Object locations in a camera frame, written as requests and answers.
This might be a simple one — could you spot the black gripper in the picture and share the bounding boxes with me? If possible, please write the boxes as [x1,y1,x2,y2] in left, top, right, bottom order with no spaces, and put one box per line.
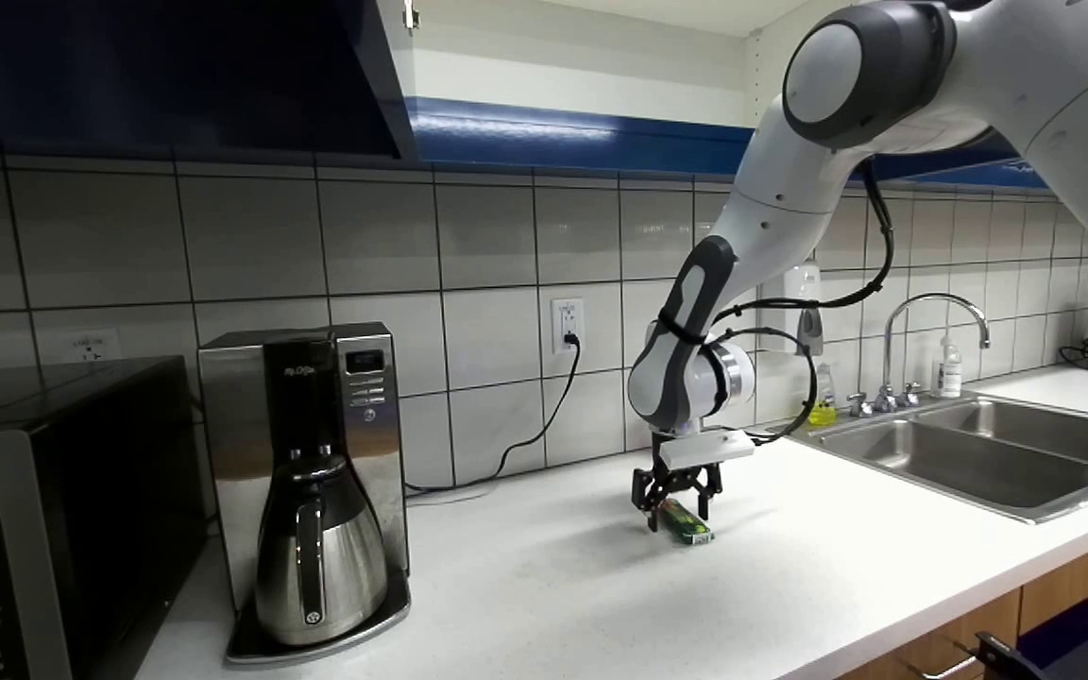
[625,458,727,529]

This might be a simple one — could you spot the green snack sachet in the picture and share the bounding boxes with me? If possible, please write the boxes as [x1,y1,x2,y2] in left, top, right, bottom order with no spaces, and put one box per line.
[645,495,718,548]

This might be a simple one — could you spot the wooden base cabinet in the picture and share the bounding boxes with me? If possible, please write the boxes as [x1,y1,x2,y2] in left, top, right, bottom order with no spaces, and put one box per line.
[836,525,1088,680]

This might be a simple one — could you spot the white cabinet with blue trim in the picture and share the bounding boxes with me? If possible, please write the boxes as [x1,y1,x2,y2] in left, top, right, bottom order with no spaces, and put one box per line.
[397,0,1055,196]

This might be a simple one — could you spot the dark blue cabinet door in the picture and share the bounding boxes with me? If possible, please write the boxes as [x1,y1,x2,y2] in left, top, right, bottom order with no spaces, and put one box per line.
[0,0,421,170]

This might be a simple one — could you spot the chrome sink faucet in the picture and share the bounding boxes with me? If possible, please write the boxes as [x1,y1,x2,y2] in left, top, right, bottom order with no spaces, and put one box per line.
[846,287,995,420]

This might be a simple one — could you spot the small white soap bottle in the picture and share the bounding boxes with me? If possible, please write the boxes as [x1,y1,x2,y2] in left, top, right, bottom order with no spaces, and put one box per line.
[936,347,967,404]

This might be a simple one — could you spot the stainless steel sink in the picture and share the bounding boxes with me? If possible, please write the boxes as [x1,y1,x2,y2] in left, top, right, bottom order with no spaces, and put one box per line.
[797,391,1088,529]

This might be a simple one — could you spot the steel coffee maker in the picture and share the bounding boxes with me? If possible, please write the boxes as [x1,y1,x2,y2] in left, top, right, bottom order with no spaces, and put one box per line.
[196,320,415,670]

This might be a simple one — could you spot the steel coffee carafe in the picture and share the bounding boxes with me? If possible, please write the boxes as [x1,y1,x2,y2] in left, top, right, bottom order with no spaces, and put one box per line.
[247,451,391,655]

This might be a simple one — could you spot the black steel microwave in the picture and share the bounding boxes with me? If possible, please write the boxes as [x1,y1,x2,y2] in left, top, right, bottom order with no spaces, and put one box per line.
[0,355,212,680]

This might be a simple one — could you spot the black power cable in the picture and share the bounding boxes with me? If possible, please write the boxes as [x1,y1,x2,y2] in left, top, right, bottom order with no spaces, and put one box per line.
[399,328,585,500]

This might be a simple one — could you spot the white wall outlet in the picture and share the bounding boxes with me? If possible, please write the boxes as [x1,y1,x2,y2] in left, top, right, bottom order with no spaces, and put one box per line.
[546,296,590,359]
[69,326,123,371]

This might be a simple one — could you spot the white wall soap dispenser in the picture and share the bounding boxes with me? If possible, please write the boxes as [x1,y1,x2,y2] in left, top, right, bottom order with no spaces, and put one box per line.
[778,255,832,359]

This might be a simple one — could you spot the long silver cabinet handle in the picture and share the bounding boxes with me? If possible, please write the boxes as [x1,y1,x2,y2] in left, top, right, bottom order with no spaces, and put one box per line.
[919,651,989,680]

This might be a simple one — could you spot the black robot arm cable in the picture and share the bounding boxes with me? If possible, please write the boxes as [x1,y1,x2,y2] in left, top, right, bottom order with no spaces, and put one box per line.
[700,160,899,446]

